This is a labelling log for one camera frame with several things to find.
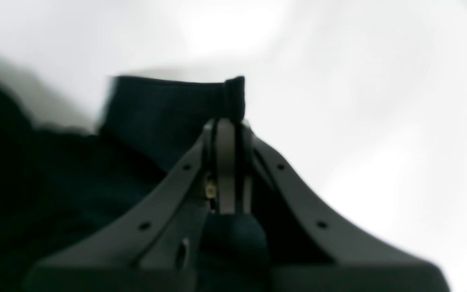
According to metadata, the black t-shirt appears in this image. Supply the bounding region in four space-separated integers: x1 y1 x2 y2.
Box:
0 75 245 292

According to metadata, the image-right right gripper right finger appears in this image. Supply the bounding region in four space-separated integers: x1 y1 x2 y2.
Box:
242 123 449 292

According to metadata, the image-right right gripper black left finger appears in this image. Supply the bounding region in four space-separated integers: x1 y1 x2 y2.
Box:
23 119 236 292

